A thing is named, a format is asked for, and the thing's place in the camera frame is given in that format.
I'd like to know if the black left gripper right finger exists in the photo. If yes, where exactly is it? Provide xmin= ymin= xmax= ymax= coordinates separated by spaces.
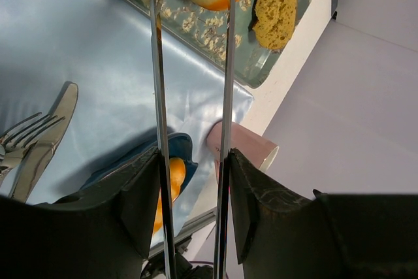
xmin=230 ymin=149 xmax=417 ymax=278

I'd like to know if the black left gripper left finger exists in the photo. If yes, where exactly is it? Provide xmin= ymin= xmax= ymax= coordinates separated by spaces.
xmin=1 ymin=148 xmax=160 ymax=278

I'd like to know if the striped croissant bread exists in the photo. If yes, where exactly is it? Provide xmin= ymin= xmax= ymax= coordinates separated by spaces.
xmin=152 ymin=157 xmax=186 ymax=235

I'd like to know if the brown bread slice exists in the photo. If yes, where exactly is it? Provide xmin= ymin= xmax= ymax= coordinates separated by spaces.
xmin=253 ymin=0 xmax=297 ymax=50

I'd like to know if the silver table knife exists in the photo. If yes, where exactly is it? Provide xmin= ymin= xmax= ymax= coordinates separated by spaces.
xmin=9 ymin=82 xmax=78 ymax=203

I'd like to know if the pink mug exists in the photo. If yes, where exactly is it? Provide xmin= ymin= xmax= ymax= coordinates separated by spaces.
xmin=206 ymin=122 xmax=279 ymax=172

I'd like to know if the dark blue leaf plate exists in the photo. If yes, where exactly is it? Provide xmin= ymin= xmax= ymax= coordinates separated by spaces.
xmin=79 ymin=133 xmax=199 ymax=197

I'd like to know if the silver fork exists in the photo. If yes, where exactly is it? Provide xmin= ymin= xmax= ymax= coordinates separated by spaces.
xmin=1 ymin=112 xmax=65 ymax=184

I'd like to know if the light blue placemat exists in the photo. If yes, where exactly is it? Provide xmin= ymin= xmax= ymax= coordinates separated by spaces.
xmin=0 ymin=0 xmax=255 ymax=247

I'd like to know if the floral metal tray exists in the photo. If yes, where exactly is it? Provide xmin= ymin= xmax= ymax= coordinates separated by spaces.
xmin=127 ymin=0 xmax=312 ymax=88

